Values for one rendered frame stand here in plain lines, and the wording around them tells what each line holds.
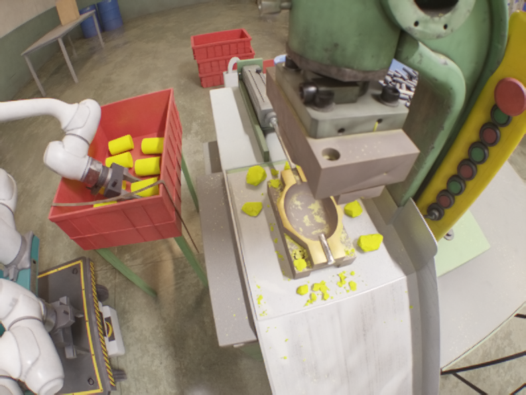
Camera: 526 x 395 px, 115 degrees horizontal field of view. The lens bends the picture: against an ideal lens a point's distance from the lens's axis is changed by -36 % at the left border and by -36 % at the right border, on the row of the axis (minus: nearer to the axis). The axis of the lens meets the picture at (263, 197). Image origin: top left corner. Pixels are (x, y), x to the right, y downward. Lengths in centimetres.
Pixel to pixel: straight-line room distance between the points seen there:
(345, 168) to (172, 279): 140
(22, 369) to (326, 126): 65
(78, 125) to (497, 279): 120
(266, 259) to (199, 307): 107
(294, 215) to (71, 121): 77
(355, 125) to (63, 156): 83
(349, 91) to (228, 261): 29
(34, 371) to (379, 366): 63
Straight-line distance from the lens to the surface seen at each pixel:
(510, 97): 31
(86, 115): 96
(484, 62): 35
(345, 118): 20
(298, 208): 41
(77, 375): 133
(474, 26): 31
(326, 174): 19
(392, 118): 23
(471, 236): 56
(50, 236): 223
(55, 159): 91
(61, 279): 149
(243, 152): 52
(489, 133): 35
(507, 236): 72
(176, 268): 154
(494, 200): 77
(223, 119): 62
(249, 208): 42
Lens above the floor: 135
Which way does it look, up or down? 53 degrees down
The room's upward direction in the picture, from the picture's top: 2 degrees counter-clockwise
